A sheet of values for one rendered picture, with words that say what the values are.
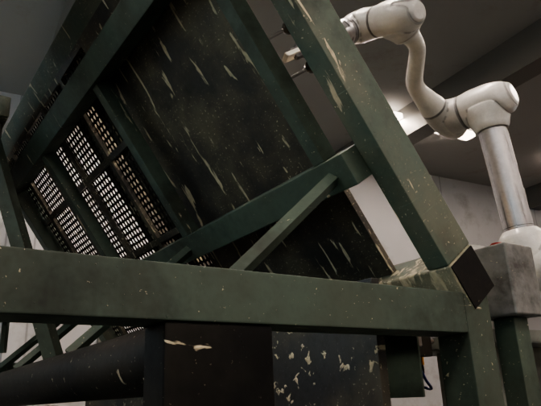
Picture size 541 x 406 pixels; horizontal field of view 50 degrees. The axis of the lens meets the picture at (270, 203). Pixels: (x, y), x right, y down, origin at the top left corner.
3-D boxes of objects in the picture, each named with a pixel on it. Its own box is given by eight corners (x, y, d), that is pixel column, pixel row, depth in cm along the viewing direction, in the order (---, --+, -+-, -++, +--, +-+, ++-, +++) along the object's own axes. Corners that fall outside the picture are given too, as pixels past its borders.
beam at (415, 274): (476, 312, 130) (496, 286, 137) (449, 266, 129) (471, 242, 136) (119, 372, 300) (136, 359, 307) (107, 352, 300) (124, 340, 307)
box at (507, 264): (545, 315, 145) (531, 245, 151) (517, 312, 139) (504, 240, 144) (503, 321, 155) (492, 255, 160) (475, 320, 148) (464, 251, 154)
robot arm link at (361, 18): (332, 18, 191) (361, 9, 181) (361, 6, 200) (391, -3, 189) (340, 50, 194) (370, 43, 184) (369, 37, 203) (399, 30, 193)
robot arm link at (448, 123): (420, 101, 226) (452, 86, 217) (443, 126, 236) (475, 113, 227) (420, 126, 219) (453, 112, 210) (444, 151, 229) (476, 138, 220)
